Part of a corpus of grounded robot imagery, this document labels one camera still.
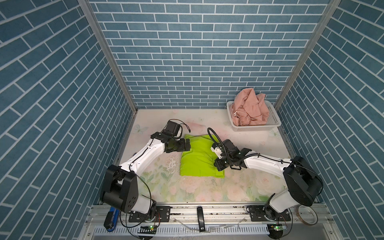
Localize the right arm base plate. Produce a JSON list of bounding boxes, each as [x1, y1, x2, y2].
[[246, 205, 292, 222]]

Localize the aluminium left corner post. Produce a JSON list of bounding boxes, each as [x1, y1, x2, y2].
[[78, 0, 138, 114]]

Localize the clear tape roll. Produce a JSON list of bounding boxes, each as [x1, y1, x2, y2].
[[296, 205, 319, 226]]

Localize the left green circuit board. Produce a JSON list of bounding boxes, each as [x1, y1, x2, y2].
[[138, 226, 158, 240]]

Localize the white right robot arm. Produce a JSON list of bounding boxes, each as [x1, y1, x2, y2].
[[211, 140, 324, 220]]

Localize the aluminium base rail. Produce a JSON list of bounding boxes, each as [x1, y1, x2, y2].
[[80, 203, 342, 240]]

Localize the blue utility knife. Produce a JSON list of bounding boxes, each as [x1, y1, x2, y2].
[[104, 207, 120, 233]]

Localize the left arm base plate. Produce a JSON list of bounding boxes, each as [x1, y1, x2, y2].
[[128, 206, 171, 223]]

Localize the black handle on rail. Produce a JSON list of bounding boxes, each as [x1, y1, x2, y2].
[[197, 206, 206, 233]]

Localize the white plastic basket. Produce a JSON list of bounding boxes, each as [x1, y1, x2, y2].
[[226, 100, 281, 132]]

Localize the aluminium corner post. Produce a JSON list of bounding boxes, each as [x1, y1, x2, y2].
[[274, 0, 341, 111], [78, 0, 138, 114]]

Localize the pink shorts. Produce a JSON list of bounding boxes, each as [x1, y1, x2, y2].
[[229, 88, 270, 127]]

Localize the aluminium right corner post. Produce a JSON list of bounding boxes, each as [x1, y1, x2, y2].
[[274, 0, 341, 111]]

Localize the right green circuit board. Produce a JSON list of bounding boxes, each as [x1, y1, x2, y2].
[[267, 224, 284, 240]]

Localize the lime green shorts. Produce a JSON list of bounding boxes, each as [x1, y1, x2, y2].
[[180, 134, 225, 178]]

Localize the green circuit board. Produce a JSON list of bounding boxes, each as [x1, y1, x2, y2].
[[267, 224, 284, 240], [138, 226, 158, 240]]

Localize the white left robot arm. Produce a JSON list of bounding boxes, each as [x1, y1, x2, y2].
[[100, 119, 191, 219]]

